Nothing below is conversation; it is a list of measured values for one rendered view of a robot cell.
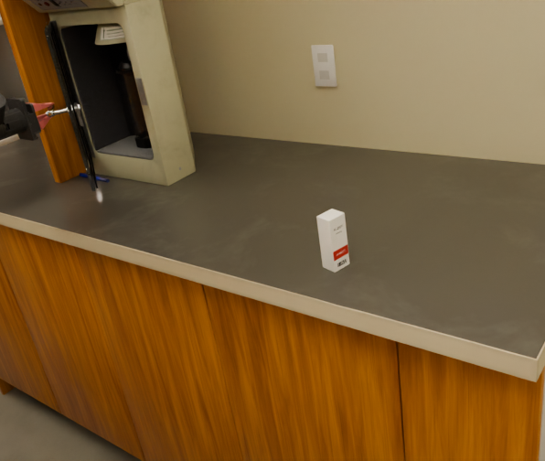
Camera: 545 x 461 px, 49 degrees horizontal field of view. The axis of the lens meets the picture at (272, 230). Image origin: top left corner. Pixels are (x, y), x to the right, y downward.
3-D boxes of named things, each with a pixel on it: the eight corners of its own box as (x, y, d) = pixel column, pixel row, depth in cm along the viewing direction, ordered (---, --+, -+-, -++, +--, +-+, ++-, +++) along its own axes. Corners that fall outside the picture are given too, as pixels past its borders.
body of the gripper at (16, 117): (26, 97, 142) (-2, 106, 137) (40, 138, 147) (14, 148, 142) (12, 96, 146) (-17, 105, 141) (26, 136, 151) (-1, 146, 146)
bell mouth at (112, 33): (131, 31, 174) (126, 11, 172) (174, 29, 164) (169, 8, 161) (81, 45, 162) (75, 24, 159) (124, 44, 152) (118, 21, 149)
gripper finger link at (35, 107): (58, 94, 149) (25, 106, 142) (67, 123, 152) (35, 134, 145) (42, 93, 153) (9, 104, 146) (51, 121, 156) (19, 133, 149)
